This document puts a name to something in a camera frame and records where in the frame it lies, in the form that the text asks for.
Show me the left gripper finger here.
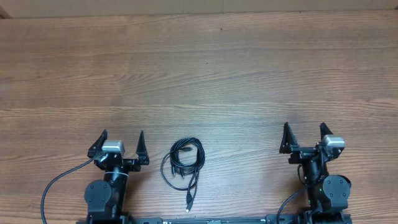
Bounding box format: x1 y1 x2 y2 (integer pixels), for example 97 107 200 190
136 131 150 165
87 129 108 158

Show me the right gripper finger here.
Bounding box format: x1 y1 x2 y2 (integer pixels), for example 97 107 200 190
279 122 299 154
320 123 333 141

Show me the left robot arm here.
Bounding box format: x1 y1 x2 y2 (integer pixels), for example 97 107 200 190
85 129 150 223

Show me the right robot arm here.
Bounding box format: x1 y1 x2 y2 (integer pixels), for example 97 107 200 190
275 123 352 223

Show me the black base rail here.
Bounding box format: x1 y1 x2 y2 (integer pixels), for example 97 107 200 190
76 213 354 224

